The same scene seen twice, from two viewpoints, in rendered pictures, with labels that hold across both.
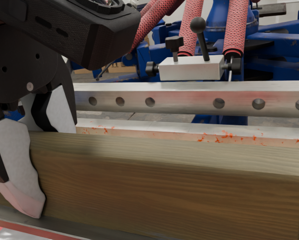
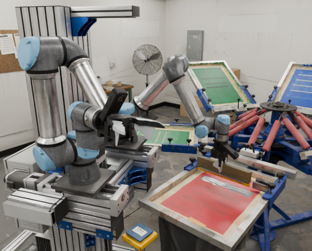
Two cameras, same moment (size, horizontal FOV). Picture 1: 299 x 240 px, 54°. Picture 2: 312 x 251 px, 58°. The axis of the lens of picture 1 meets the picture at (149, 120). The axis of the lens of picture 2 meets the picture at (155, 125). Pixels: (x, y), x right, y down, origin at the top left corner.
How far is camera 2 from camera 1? 1.58 m
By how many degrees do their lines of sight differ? 15
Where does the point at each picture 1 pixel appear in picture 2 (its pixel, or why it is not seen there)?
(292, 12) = not seen: outside the picture
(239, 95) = (259, 164)
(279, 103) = (267, 168)
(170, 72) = (243, 152)
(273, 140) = (262, 176)
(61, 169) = (226, 167)
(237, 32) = (267, 144)
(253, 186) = (246, 173)
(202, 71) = (252, 155)
